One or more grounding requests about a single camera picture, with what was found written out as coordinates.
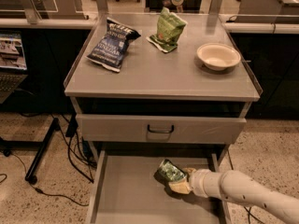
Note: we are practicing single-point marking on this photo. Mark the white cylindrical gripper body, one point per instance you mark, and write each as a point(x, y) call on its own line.
point(198, 180)

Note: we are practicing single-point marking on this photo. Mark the green soda can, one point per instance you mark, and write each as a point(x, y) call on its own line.
point(169, 172)

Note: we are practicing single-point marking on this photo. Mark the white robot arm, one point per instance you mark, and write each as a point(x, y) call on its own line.
point(235, 187)

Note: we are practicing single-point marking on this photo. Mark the open middle drawer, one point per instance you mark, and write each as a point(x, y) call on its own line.
point(128, 190)

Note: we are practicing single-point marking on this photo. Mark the grey drawer cabinet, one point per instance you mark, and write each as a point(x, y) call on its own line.
point(151, 83)

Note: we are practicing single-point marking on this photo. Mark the closed top drawer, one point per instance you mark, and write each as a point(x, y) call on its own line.
point(190, 130)

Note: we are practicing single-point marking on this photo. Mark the white bowl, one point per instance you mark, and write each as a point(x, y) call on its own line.
point(218, 56)

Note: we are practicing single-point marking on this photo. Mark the green chip bag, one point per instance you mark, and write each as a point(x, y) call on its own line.
point(169, 28)

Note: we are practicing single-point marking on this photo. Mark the blue chip bag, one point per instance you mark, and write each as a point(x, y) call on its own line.
point(110, 50)

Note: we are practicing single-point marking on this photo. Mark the black stand leg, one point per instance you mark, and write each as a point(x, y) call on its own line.
point(7, 146)

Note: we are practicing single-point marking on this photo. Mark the laptop computer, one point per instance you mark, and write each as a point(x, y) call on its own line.
point(13, 67)

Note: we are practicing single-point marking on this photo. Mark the black drawer handle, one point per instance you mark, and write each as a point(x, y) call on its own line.
point(162, 131)

